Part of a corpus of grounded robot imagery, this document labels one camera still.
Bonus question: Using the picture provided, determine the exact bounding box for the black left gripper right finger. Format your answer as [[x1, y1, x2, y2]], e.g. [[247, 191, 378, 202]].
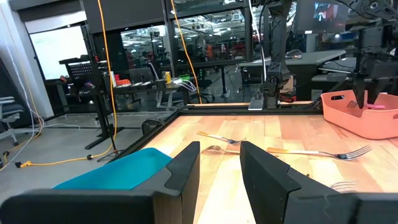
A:
[[239, 141, 398, 224]]

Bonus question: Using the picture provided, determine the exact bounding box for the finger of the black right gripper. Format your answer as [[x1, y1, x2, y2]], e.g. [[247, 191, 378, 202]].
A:
[[368, 77, 391, 105], [353, 77, 367, 109]]

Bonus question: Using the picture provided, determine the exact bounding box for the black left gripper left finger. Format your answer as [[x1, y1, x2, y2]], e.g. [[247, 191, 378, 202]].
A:
[[0, 141, 201, 224]]

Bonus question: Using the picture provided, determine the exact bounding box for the gold metal fork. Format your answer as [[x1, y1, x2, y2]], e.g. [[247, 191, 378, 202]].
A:
[[196, 130, 247, 146]]

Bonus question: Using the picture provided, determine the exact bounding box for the blue plastic bin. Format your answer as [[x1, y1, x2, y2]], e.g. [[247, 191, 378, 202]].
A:
[[52, 147, 174, 190]]

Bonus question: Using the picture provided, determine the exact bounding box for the orange-handled silver fork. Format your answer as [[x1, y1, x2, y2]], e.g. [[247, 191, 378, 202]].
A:
[[266, 144, 373, 162]]

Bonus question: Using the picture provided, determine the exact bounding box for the red-handled silver fork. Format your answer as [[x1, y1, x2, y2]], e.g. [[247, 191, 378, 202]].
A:
[[329, 179, 358, 194]]

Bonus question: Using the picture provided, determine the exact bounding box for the orange plastic bin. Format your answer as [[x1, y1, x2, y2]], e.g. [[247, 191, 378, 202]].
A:
[[320, 89, 398, 140]]

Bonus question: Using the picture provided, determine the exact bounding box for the grey desk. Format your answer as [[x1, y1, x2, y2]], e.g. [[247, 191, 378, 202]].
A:
[[238, 49, 346, 101]]

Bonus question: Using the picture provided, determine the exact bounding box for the black computer monitor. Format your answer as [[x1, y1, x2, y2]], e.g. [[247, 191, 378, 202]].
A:
[[293, 0, 349, 35]]

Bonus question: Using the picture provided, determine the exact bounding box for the black work table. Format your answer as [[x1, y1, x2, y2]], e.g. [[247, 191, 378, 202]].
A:
[[107, 79, 193, 110]]

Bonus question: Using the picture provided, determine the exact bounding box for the open laptop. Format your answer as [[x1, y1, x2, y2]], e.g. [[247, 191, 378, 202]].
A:
[[128, 67, 155, 84]]

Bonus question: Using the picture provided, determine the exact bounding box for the red box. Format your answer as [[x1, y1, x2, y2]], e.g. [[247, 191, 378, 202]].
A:
[[114, 74, 132, 87]]

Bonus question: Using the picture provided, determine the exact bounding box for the person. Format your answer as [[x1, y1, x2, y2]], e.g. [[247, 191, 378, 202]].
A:
[[203, 41, 215, 62]]

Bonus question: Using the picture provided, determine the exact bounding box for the white board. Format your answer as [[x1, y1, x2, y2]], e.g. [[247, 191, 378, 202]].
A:
[[29, 24, 90, 81]]

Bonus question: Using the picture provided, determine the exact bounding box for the grey office chair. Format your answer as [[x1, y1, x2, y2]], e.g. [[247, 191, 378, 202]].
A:
[[0, 95, 27, 147]]

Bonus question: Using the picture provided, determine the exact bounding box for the black frame bracket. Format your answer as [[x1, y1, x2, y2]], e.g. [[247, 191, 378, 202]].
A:
[[141, 118, 165, 137]]

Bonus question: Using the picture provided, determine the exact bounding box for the black aluminium table frame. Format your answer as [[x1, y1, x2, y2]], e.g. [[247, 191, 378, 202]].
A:
[[107, 102, 324, 164]]

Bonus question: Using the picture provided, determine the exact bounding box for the white cable bundle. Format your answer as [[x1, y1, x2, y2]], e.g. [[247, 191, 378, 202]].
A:
[[169, 77, 199, 93]]

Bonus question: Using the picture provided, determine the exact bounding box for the white hanging cable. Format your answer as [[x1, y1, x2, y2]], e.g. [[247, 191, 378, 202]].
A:
[[248, 0, 267, 82]]

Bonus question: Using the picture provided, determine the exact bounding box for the black standing desk frame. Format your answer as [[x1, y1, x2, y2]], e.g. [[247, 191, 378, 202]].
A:
[[58, 54, 126, 151]]

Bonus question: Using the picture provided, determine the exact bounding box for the yellow extension cable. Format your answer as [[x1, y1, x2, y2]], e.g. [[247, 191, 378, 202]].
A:
[[169, 0, 203, 105], [14, 0, 118, 169]]

